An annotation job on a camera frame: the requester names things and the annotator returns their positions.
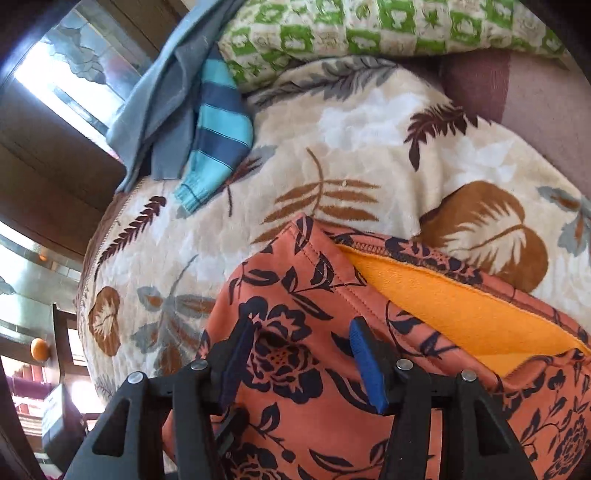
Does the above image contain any grey box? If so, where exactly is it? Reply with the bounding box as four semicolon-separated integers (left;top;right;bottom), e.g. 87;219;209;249
41;383;88;455

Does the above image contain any orange floral garment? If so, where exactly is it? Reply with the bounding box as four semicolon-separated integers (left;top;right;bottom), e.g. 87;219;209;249
161;215;591;480

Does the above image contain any green checkered pillow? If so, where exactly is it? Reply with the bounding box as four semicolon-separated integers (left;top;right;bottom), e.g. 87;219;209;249
217;0;571;93

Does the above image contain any blue-grey cloth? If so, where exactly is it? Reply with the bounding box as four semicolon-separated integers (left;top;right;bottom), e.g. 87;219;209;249
106;0;236;192

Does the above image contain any leaf-printed cream blanket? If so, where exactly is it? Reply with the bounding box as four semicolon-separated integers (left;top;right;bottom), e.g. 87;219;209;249
76;55;591;402

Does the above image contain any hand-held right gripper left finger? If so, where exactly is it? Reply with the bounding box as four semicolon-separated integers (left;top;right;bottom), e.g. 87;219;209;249
62;316;257;480

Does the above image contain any wooden door with patterned glass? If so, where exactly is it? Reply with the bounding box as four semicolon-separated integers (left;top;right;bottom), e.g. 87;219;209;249
0;0;185;273

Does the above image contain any teal striped garment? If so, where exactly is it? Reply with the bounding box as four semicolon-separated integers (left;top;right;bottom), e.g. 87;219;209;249
174;58;256;219

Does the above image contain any pink cushion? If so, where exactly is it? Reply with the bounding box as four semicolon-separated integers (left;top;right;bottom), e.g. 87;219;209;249
438;46;591;195

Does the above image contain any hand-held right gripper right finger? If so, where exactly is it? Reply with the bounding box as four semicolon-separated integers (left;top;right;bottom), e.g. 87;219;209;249
348;318;539;480

